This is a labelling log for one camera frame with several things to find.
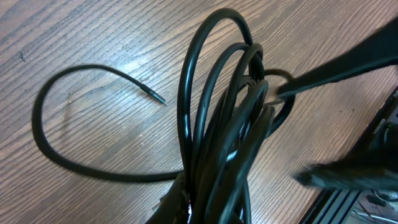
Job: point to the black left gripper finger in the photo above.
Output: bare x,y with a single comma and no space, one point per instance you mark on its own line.
173,208

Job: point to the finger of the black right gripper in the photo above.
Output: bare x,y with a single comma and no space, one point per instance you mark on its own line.
371,171
379,50

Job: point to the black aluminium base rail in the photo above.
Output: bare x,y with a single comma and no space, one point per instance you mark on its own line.
368,206

